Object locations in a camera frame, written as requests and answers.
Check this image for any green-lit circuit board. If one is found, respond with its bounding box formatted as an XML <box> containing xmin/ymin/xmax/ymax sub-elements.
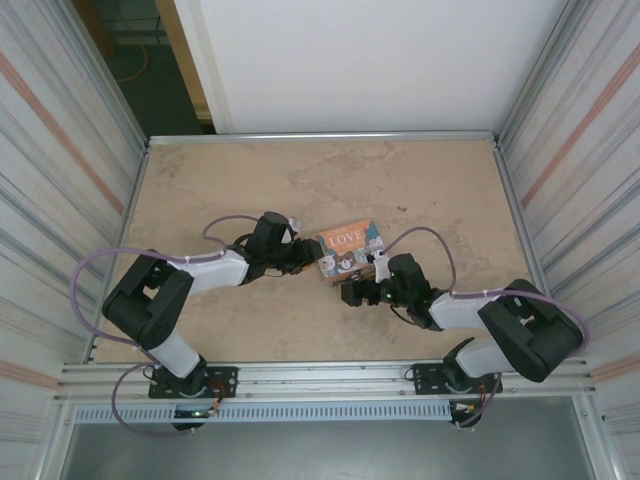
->
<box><xmin>172</xmin><ymin>407</ymin><xmax>221</xmax><ymax>421</ymax></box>

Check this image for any orange floor cable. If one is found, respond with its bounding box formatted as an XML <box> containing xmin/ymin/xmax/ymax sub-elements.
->
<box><xmin>117</xmin><ymin>43</ymin><xmax>151</xmax><ymax>84</ymax></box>

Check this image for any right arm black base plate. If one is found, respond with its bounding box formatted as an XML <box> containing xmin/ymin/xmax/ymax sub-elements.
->
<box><xmin>410</xmin><ymin>360</ymin><xmax>504</xmax><ymax>397</ymax></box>

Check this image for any orange LOVE bear tin box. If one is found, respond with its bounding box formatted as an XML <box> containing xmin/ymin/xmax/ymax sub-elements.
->
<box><xmin>311</xmin><ymin>218</ymin><xmax>387</xmax><ymax>289</ymax></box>

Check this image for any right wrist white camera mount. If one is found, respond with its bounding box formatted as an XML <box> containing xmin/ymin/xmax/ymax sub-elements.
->
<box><xmin>366</xmin><ymin>249</ymin><xmax>394</xmax><ymax>282</ymax></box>

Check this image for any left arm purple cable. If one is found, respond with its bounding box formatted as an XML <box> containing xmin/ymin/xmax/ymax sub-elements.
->
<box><xmin>73</xmin><ymin>214</ymin><xmax>262</xmax><ymax>439</ymax></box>

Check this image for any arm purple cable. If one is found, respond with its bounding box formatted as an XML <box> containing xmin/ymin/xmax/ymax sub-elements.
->
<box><xmin>381</xmin><ymin>226</ymin><xmax>592</xmax><ymax>431</ymax></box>
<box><xmin>73</xmin><ymin>214</ymin><xmax>262</xmax><ymax>439</ymax></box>

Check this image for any wooden door frame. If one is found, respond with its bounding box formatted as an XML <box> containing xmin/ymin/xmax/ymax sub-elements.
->
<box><xmin>153</xmin><ymin>0</ymin><xmax>217</xmax><ymax>122</ymax></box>

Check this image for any white slotted cable duct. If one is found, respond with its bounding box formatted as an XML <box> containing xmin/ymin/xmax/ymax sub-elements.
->
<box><xmin>73</xmin><ymin>401</ymin><xmax>455</xmax><ymax>424</ymax></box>

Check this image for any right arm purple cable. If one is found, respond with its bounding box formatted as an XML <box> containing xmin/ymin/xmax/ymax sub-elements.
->
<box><xmin>381</xmin><ymin>226</ymin><xmax>592</xmax><ymax>431</ymax></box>

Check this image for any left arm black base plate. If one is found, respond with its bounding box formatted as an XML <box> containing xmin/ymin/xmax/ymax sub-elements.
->
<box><xmin>148</xmin><ymin>365</ymin><xmax>239</xmax><ymax>401</ymax></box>

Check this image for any aluminium table edge bar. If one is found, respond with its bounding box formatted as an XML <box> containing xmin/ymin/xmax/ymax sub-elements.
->
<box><xmin>146</xmin><ymin>130</ymin><xmax>502</xmax><ymax>147</ymax></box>

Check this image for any aluminium mounting rail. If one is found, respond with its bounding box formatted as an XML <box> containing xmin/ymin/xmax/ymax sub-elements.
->
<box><xmin>58</xmin><ymin>356</ymin><xmax>599</xmax><ymax>402</ymax></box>

